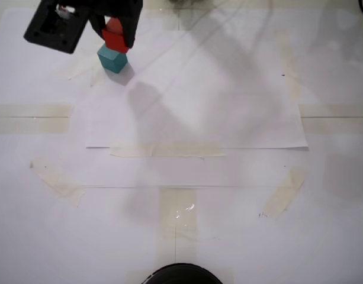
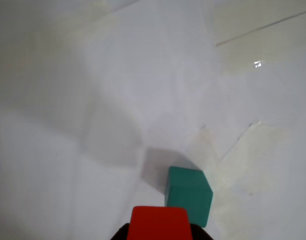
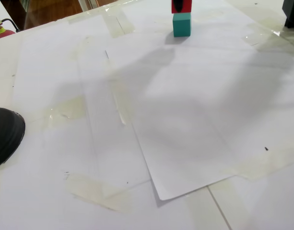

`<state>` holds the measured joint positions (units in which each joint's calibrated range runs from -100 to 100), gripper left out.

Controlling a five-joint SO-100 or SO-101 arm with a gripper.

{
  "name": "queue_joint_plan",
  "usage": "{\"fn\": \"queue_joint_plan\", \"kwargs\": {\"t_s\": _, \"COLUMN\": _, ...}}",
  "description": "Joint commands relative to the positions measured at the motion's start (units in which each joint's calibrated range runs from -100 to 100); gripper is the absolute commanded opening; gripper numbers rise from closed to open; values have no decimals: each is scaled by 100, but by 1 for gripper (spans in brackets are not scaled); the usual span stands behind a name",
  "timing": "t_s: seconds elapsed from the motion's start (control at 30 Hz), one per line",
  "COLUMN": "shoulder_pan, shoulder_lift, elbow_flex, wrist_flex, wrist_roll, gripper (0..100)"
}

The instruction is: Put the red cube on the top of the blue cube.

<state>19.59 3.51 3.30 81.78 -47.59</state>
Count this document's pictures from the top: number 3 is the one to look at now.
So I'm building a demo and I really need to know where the red cube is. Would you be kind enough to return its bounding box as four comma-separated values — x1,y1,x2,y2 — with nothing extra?
171,0,193,14

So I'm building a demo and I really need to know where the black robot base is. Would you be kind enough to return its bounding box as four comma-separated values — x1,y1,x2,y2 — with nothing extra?
282,0,294,28

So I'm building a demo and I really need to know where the teal blue cube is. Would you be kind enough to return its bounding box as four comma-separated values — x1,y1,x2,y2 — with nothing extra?
172,13,192,38

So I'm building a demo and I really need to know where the beige masking tape strip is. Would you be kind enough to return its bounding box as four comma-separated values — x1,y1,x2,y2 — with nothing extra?
102,11,137,38
42,95,87,131
182,181,236,230
64,174,134,213

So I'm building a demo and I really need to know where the small white paper sheet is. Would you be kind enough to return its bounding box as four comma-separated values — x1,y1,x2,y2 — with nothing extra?
103,2,294,201

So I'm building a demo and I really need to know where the large white paper sheet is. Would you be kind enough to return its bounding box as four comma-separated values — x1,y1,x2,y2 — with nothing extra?
13,4,294,230

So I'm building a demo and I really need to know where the red fire extinguisher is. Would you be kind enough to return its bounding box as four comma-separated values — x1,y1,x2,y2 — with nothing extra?
0,17,22,40

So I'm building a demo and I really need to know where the black round object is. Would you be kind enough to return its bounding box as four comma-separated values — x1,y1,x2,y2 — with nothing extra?
0,107,26,171

